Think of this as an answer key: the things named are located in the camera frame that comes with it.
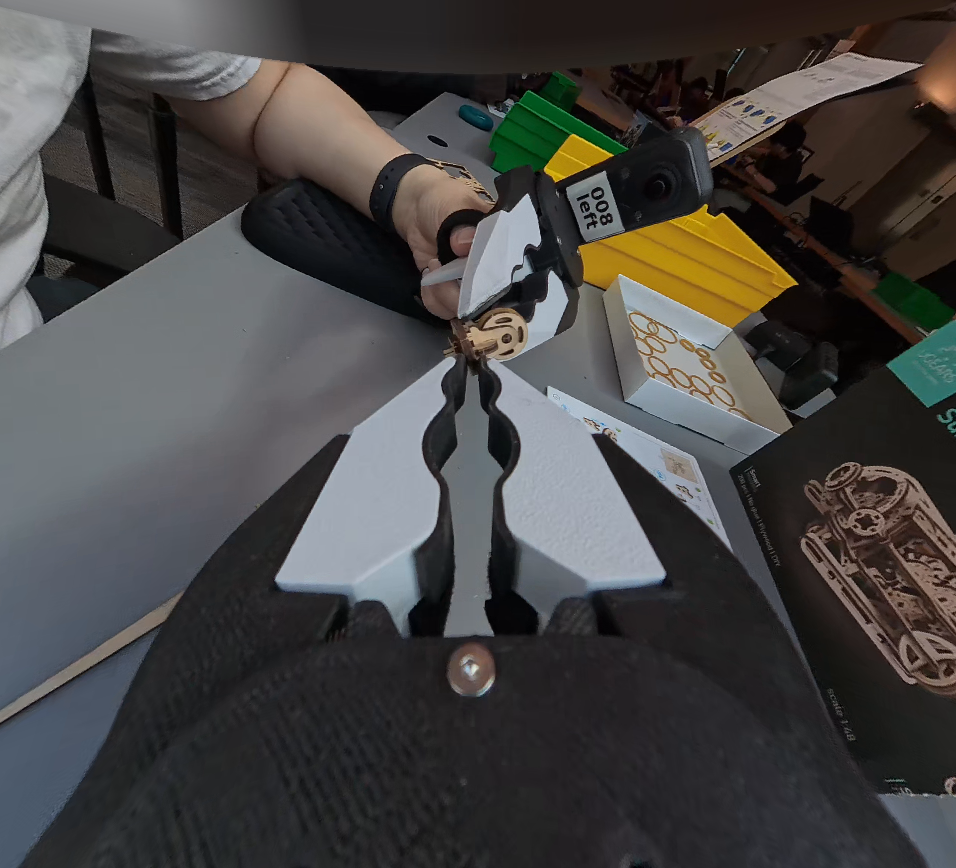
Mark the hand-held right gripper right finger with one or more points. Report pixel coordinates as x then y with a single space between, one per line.
575 517

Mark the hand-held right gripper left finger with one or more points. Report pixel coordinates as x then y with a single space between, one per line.
366 517

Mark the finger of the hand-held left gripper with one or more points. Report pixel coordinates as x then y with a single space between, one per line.
493 255
549 315

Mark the small wooden puzzle assembly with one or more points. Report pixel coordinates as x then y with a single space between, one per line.
497 337

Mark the person's left forearm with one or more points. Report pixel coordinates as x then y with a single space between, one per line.
314 128

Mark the grey desk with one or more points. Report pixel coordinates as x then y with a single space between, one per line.
187 397

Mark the person's left hand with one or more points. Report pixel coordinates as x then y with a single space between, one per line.
418 218

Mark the puzzle instruction booklet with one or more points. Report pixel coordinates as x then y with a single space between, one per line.
642 446

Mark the yellow plastic bin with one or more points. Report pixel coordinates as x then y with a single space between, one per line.
672 263

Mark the black wristband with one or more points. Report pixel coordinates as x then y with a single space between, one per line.
385 192

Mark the teal oval object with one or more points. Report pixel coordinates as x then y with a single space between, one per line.
476 117

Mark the white box of rubber rings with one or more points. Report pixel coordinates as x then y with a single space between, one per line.
687 416

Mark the black padded armrest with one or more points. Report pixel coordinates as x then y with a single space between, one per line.
321 240

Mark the black puzzle kit box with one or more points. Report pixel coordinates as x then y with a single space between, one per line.
784 584

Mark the dark dumbbell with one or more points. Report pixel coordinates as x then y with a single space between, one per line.
792 360

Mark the printed paper sheet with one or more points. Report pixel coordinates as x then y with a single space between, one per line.
821 87

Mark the thin wooden strip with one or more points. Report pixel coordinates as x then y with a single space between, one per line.
75 670

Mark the small green plastic bin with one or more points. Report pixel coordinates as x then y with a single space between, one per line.
915 304

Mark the black office chair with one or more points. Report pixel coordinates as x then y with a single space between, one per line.
97 225

